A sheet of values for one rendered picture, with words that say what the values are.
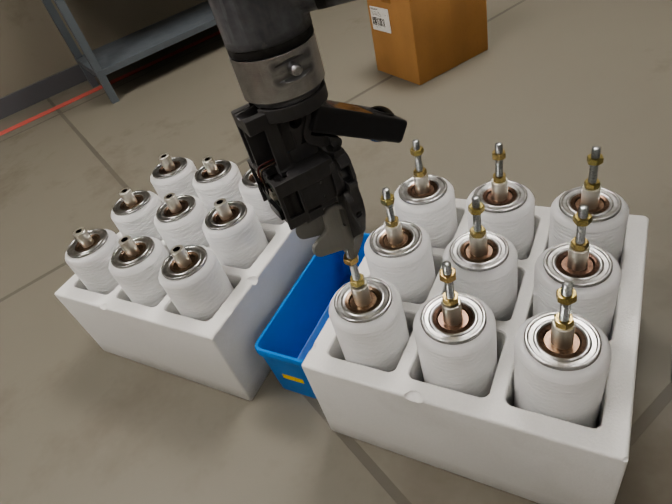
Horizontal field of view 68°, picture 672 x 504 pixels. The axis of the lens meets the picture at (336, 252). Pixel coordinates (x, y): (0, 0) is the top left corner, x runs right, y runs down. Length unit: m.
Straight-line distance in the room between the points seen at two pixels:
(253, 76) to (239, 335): 0.50
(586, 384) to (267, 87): 0.42
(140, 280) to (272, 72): 0.54
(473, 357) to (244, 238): 0.44
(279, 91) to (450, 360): 0.35
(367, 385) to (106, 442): 0.53
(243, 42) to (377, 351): 0.40
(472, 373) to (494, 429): 0.07
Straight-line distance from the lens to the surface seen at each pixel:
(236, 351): 0.85
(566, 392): 0.59
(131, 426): 1.01
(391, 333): 0.64
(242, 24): 0.42
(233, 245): 0.86
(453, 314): 0.59
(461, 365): 0.60
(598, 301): 0.66
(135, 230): 1.03
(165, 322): 0.86
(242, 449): 0.88
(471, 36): 1.83
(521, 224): 0.76
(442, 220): 0.79
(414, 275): 0.71
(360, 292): 0.62
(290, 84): 0.43
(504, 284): 0.68
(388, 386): 0.65
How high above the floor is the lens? 0.72
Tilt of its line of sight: 40 degrees down
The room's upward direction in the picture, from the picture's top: 18 degrees counter-clockwise
